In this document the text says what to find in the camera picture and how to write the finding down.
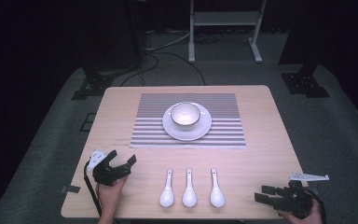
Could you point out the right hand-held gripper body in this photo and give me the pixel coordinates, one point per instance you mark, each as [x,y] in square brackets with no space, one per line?
[295,200]

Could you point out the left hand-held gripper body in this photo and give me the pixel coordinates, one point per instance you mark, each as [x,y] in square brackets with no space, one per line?
[105,174]

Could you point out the person's left hand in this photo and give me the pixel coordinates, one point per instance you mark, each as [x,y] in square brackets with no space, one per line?
[109,196]

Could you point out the person's right hand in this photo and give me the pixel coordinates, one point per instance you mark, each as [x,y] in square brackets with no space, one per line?
[310,217]

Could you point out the black tape piece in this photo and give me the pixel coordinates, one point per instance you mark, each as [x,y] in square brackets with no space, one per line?
[73,188]

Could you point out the white ceramic spoon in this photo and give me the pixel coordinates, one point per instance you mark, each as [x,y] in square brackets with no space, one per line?
[189,197]
[167,197]
[217,197]

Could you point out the white round plate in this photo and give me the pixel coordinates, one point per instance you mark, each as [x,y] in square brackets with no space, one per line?
[186,133]

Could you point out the grey striped placemat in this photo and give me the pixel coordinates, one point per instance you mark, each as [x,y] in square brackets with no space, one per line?
[223,137]

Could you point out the white bowl with dark rim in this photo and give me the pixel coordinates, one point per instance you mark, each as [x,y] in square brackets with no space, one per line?
[185,114]

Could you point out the black stand base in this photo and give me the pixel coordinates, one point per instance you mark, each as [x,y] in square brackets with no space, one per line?
[304,84]
[94,85]

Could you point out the white metal stand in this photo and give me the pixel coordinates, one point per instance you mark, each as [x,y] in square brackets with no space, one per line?
[225,18]

